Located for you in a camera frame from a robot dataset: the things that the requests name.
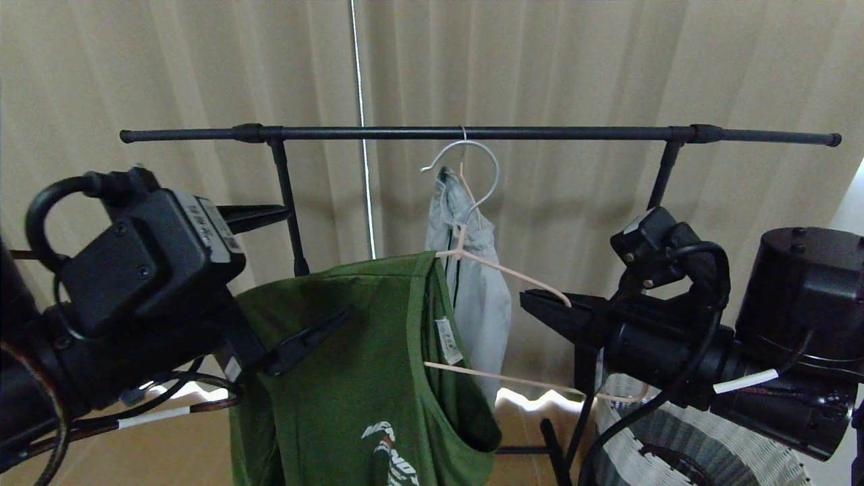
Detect green garment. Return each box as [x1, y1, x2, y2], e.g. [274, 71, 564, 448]
[228, 251, 504, 486]

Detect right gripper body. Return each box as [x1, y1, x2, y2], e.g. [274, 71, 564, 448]
[574, 297, 736, 409]

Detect pale grey shorts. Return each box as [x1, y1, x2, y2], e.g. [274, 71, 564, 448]
[425, 167, 512, 409]

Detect pink clothes hanger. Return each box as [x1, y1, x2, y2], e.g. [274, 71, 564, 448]
[458, 126, 484, 230]
[420, 140, 650, 404]

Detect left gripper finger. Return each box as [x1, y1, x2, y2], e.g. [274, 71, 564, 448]
[216, 205, 292, 235]
[260, 305, 353, 377]

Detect white laundry basket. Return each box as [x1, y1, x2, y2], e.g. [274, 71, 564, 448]
[593, 375, 814, 486]

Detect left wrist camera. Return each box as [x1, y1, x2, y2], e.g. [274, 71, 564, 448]
[54, 188, 247, 338]

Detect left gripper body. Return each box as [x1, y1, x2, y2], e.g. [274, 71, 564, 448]
[44, 296, 268, 414]

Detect black clothes rack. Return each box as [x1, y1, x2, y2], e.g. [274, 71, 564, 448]
[120, 124, 842, 486]

